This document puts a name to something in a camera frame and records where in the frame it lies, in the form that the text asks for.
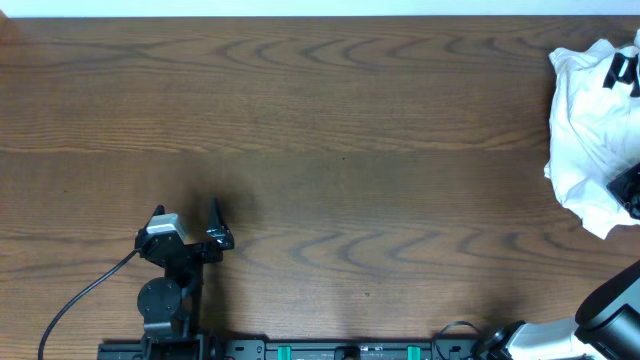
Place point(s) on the white t-shirt black print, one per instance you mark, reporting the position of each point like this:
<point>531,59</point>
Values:
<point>594,130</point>

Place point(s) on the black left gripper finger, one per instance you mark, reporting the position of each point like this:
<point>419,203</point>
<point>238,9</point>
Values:
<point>217,228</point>
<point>159,210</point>

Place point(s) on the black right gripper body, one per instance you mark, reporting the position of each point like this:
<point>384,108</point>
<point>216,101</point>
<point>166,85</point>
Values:
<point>627,188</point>

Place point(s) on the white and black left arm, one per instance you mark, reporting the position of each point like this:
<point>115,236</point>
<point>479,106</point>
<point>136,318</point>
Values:
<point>170,304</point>

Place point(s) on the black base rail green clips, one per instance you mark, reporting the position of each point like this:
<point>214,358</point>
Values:
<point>325,351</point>

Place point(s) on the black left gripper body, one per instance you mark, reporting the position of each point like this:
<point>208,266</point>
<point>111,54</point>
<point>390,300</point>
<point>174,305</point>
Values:
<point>195,248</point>

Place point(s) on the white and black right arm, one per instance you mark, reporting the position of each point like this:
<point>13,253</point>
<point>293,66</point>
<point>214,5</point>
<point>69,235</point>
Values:
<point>605,326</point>

